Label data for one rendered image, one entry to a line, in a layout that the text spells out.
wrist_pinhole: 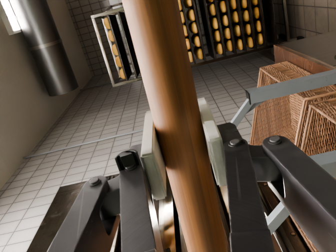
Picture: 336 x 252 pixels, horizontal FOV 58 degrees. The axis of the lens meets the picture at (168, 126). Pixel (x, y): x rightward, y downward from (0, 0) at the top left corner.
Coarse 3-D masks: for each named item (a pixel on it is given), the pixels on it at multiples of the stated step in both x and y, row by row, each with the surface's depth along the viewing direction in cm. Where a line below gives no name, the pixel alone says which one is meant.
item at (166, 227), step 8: (168, 184) 172; (168, 192) 164; (160, 200) 141; (168, 200) 157; (160, 208) 135; (168, 208) 150; (160, 216) 130; (168, 216) 144; (160, 224) 125; (168, 224) 138; (160, 232) 121; (168, 232) 133; (168, 240) 128
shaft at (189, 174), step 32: (128, 0) 16; (160, 0) 15; (160, 32) 16; (160, 64) 17; (160, 96) 17; (192, 96) 18; (160, 128) 18; (192, 128) 18; (192, 160) 19; (192, 192) 20; (192, 224) 21
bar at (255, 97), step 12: (324, 72) 104; (276, 84) 105; (288, 84) 103; (300, 84) 103; (312, 84) 103; (324, 84) 103; (252, 96) 104; (264, 96) 105; (276, 96) 105; (240, 108) 108; (252, 108) 108; (240, 120) 109; (312, 156) 63; (324, 156) 62; (324, 168) 60; (276, 216) 66; (276, 228) 67
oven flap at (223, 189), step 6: (216, 186) 166; (222, 186) 163; (222, 192) 159; (222, 198) 155; (222, 204) 151; (264, 204) 136; (228, 210) 146; (264, 210) 130; (228, 216) 142; (228, 222) 139; (276, 234) 117; (276, 240) 115; (282, 240) 116; (276, 246) 115; (282, 246) 111
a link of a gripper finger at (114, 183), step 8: (136, 144) 19; (144, 168) 16; (112, 184) 16; (112, 192) 15; (104, 200) 15; (112, 200) 15; (104, 208) 15; (112, 208) 15; (104, 216) 15; (112, 216) 15
